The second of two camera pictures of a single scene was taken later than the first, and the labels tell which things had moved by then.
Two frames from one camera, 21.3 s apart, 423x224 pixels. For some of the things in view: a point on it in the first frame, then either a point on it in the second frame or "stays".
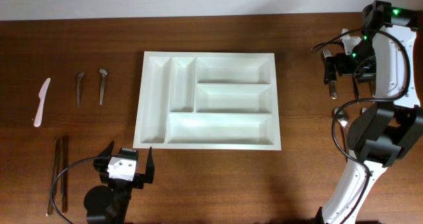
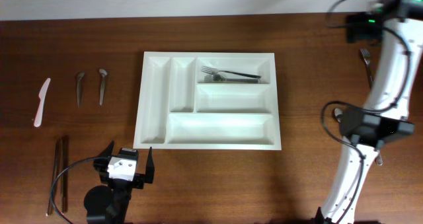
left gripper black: [141, 178] stays
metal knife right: [64, 166] stays
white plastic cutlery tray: [210, 100] stays
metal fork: [327, 53] -> [213, 71]
